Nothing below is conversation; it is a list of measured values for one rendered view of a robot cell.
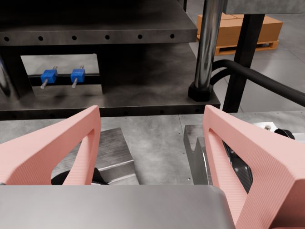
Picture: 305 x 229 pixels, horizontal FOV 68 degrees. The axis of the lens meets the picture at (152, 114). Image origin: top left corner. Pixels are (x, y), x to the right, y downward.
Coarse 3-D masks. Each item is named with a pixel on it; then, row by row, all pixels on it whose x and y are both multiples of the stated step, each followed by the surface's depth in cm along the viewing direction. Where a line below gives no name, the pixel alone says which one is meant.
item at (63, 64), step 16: (32, 48) 86; (48, 48) 86; (64, 48) 86; (80, 48) 86; (96, 48) 86; (112, 48) 129; (32, 64) 83; (48, 64) 83; (64, 64) 83; (80, 64) 84; (96, 64) 84; (32, 80) 86; (64, 80) 87; (96, 80) 88
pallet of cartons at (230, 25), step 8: (200, 16) 347; (224, 16) 347; (232, 16) 347; (240, 16) 347; (200, 24) 351; (224, 24) 313; (232, 24) 313; (240, 24) 313; (264, 24) 316; (272, 24) 320; (280, 24) 323; (224, 32) 308; (232, 32) 311; (264, 32) 324; (272, 32) 327; (224, 40) 315; (232, 40) 318; (264, 40) 332; (272, 40) 336; (216, 48) 318; (256, 48) 343; (264, 48) 343; (272, 48) 343
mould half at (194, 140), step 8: (192, 128) 64; (200, 128) 64; (264, 128) 64; (272, 128) 64; (184, 136) 66; (192, 136) 61; (200, 136) 61; (296, 136) 50; (304, 136) 50; (184, 144) 67; (192, 144) 59; (200, 144) 48; (192, 152) 56; (200, 152) 48; (192, 160) 56; (200, 160) 49; (192, 168) 57; (200, 168) 49; (208, 168) 44; (192, 176) 57; (200, 176) 49; (208, 176) 44; (200, 184) 49; (208, 184) 43
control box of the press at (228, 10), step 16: (224, 0) 83; (240, 0) 80; (256, 0) 80; (272, 0) 81; (288, 0) 81; (304, 0) 81; (256, 16) 89; (240, 32) 98; (256, 32) 92; (240, 48) 98; (240, 64) 101; (240, 80) 106; (240, 96) 111
